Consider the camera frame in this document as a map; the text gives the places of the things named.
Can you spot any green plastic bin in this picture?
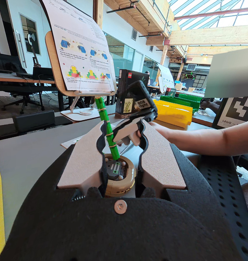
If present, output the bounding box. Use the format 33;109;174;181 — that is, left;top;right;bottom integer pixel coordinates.
160;93;203;114

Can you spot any framed black-white marker sign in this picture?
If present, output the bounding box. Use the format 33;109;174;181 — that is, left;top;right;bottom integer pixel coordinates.
211;96;248;130

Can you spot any black device with green light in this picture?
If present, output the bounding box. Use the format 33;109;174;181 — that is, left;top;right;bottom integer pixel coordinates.
0;117;74;141

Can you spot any person's right forearm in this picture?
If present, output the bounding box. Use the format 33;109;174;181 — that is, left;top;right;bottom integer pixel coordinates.
169;119;248;157

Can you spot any black box device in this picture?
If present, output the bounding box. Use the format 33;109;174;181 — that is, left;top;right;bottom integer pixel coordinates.
14;110;55;133

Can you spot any black office chair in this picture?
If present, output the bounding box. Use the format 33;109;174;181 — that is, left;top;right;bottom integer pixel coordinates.
1;61;45;114

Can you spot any building instruction booklet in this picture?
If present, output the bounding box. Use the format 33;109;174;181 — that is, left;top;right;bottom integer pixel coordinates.
61;137;134;155

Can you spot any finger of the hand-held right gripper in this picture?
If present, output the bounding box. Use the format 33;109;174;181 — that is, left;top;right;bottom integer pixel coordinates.
114;116;141;131
113;122;138;143

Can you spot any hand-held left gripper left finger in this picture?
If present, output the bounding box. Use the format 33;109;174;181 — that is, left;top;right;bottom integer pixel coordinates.
57;120;111;198

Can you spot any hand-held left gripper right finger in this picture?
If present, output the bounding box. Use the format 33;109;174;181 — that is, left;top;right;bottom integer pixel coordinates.
136;119;187;198

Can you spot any black monitor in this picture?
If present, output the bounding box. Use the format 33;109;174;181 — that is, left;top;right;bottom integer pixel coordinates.
0;52;22;72

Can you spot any phone symbol door sign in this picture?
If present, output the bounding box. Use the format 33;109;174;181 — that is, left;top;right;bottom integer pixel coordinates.
20;14;41;56

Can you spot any printed instruction sheet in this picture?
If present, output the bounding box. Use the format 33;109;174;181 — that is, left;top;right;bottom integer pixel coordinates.
40;0;115;91
158;64;175;93

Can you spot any tan brick pot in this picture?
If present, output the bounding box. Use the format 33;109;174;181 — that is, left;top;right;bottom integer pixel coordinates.
104;153;136;198

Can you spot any white lamp base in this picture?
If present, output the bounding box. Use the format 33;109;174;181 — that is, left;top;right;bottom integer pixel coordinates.
0;104;121;131

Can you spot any green brick bamboo stalk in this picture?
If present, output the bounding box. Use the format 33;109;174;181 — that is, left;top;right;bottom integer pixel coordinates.
95;96;121;160

